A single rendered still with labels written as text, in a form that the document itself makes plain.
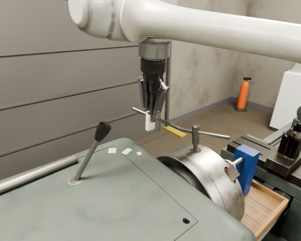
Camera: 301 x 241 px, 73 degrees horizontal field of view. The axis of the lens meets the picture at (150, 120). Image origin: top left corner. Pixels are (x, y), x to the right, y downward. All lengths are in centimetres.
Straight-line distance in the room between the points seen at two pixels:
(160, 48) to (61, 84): 186
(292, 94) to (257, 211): 277
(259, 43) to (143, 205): 38
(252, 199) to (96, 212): 78
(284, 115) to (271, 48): 334
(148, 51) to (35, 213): 45
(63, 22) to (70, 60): 35
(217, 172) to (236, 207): 11
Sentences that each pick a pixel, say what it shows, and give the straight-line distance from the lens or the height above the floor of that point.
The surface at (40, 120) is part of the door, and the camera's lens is 239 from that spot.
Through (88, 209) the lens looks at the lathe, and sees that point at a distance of 48.
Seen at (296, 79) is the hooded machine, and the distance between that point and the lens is 360.
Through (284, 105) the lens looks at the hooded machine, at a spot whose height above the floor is 46.
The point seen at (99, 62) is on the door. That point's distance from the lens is 246.
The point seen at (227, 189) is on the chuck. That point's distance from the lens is 64.
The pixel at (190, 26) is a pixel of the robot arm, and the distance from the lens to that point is 38.
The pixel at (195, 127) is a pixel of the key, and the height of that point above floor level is 132.
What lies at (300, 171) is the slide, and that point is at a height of 97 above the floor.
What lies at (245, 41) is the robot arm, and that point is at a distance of 41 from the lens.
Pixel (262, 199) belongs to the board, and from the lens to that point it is 111.
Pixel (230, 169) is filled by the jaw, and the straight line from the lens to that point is 70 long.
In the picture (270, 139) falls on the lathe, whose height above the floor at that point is 86.
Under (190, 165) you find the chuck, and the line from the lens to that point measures 61.
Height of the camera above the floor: 160
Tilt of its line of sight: 26 degrees down
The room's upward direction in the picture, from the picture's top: straight up
